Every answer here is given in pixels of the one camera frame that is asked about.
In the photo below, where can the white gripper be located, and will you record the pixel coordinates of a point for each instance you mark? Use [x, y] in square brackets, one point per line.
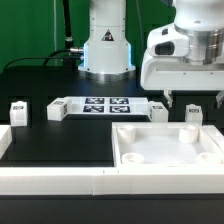
[184, 60]

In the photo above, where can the white square tabletop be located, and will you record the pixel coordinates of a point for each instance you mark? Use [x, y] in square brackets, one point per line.
[144, 147]

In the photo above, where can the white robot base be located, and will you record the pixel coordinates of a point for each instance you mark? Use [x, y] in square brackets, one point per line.
[107, 53]

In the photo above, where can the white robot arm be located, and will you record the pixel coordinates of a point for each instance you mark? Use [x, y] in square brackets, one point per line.
[198, 15]

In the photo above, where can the white fiducial marker board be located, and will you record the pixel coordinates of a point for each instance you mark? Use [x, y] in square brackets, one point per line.
[108, 105]

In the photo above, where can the black vertical pole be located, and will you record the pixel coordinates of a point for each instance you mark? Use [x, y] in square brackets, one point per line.
[67, 23]

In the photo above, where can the white obstacle fence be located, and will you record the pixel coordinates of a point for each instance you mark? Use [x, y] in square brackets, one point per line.
[111, 180]

